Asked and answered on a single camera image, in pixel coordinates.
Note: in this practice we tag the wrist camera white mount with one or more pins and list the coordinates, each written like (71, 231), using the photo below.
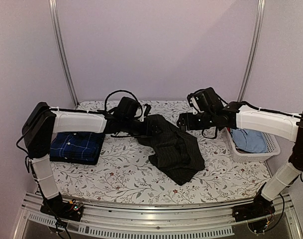
(192, 102)
(144, 112)

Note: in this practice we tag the aluminium front rail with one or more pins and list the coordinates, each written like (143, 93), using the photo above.
(102, 220)

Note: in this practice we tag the black pinstriped long sleeve shirt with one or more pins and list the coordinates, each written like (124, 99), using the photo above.
(176, 152)

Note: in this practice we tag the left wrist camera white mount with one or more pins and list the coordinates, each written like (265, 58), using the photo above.
(144, 112)

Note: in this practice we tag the floral patterned tablecloth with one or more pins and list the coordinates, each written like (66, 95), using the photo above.
(123, 174)

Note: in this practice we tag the aluminium frame post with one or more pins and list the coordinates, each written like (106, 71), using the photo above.
(61, 51)
(253, 48)

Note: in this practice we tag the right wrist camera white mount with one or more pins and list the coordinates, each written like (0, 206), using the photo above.
(192, 102)

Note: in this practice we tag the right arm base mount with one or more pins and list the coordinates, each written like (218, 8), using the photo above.
(258, 208)

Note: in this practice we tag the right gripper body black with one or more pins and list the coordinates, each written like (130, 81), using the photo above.
(196, 125)

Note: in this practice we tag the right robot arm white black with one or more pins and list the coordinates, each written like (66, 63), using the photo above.
(210, 110)

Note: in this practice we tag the white plastic laundry basket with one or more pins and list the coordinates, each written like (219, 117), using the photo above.
(242, 156)

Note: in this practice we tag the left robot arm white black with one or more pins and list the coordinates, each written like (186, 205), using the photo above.
(128, 116)

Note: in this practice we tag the right aluminium frame post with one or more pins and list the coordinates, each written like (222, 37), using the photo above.
(253, 48)

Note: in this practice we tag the left aluminium frame post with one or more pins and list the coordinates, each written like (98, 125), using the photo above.
(61, 51)

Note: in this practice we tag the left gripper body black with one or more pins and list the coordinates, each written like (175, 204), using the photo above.
(144, 132)

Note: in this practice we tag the light blue shirt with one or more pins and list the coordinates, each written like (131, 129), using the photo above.
(250, 141)

